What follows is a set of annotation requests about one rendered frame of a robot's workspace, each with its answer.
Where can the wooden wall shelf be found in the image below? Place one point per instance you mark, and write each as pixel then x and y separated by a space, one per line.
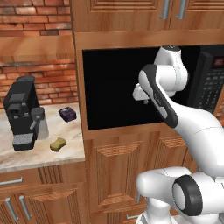
pixel 35 48

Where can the wooden base cupboard door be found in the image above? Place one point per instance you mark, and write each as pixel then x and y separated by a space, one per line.
pixel 3 213
pixel 55 205

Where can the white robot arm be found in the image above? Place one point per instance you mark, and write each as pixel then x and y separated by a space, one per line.
pixel 201 137

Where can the black built-in microwave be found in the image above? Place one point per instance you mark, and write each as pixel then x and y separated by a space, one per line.
pixel 113 87

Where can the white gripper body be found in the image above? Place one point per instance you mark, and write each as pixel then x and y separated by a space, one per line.
pixel 140 92

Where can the dark purple box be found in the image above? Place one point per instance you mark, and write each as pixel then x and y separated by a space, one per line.
pixel 67 114

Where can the wooden wall cupboard door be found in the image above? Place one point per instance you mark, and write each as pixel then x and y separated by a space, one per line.
pixel 204 13
pixel 122 13

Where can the wooden drawer front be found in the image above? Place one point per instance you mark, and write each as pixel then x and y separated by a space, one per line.
pixel 116 216
pixel 58 173

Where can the wooden tall cupboard door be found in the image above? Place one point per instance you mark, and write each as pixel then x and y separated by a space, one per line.
pixel 116 172
pixel 172 151

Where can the yellow sponge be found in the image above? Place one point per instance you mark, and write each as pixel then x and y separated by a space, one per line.
pixel 57 144

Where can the black coffee machine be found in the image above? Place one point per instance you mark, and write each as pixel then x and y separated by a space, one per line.
pixel 22 110

